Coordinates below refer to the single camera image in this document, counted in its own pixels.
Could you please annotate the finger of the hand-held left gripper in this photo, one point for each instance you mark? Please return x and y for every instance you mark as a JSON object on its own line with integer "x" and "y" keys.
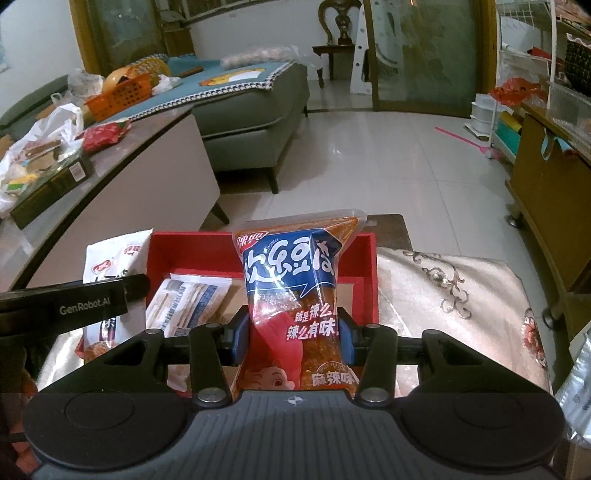
{"x": 137, "y": 286}

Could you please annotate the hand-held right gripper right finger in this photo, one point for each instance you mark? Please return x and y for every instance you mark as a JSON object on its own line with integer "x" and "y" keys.
{"x": 348, "y": 342}

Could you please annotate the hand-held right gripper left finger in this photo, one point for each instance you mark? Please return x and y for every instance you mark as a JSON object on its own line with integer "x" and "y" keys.
{"x": 240, "y": 344}

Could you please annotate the white snack packet orange print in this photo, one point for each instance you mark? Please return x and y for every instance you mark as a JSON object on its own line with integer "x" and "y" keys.
{"x": 115, "y": 258}

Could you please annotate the red box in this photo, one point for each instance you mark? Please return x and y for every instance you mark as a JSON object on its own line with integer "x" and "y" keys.
{"x": 194, "y": 254}

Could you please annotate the blue and orange snack packet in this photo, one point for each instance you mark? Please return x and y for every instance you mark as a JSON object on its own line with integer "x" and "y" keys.
{"x": 286, "y": 277}

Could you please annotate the grey printed snack packet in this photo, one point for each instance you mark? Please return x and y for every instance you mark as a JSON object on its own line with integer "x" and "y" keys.
{"x": 184, "y": 300}

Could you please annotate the small wooden table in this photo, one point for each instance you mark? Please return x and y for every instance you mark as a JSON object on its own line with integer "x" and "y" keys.
{"x": 392, "y": 230}

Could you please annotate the dark flat box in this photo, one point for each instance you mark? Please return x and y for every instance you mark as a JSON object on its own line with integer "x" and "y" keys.
{"x": 51, "y": 184}

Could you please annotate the long beige coffee table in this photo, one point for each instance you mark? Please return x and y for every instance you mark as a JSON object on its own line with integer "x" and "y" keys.
{"x": 138, "y": 152}

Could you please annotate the red packet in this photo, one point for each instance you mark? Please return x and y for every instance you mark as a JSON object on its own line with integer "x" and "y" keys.
{"x": 104, "y": 136}

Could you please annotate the large white plastic bag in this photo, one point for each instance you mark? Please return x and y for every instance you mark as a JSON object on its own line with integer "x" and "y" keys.
{"x": 51, "y": 129}

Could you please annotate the grey sofa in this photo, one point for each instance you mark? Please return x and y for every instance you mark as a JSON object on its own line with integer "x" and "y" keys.
{"x": 249, "y": 138}

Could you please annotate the orange plastic basket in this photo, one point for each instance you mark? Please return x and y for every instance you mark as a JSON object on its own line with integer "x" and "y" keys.
{"x": 120, "y": 97}

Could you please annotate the small white plastic bag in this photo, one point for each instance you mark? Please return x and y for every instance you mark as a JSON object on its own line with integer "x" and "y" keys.
{"x": 167, "y": 84}

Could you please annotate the clear plastic bag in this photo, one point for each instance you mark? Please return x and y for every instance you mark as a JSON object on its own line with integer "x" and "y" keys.
{"x": 85, "y": 83}

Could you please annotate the yellow round object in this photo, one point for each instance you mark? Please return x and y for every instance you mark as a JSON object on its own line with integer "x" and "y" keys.
{"x": 115, "y": 76}

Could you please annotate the blue patterned blanket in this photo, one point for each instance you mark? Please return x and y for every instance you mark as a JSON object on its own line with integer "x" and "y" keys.
{"x": 221, "y": 85}

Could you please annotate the pink fly swatter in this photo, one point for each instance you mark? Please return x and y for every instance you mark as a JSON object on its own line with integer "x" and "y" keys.
{"x": 461, "y": 141}

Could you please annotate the silvery plastic bag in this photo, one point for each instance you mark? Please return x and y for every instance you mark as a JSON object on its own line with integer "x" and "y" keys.
{"x": 577, "y": 387}

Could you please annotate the teal box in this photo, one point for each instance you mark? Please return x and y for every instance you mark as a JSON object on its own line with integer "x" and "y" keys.
{"x": 508, "y": 145}

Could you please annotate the wooden cabinet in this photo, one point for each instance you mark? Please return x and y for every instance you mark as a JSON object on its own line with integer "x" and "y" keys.
{"x": 549, "y": 184}

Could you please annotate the pink filled plastic bag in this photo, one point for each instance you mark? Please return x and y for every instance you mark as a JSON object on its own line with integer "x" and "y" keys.
{"x": 258, "y": 55}

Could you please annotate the white stacked containers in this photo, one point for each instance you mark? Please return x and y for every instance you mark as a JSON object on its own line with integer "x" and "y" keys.
{"x": 482, "y": 115}

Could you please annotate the white leaning board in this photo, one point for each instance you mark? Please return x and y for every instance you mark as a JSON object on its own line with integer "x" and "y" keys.
{"x": 360, "y": 55}

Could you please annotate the wooden framed glass door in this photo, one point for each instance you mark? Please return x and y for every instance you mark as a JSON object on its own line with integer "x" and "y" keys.
{"x": 425, "y": 55}

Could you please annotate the red plastic bag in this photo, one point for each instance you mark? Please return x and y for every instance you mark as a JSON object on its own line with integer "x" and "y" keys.
{"x": 517, "y": 90}

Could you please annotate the wooden chair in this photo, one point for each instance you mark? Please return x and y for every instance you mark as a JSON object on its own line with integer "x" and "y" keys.
{"x": 339, "y": 27}

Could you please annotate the clear plastic basket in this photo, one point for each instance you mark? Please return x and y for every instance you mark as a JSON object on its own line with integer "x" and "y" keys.
{"x": 570, "y": 115}

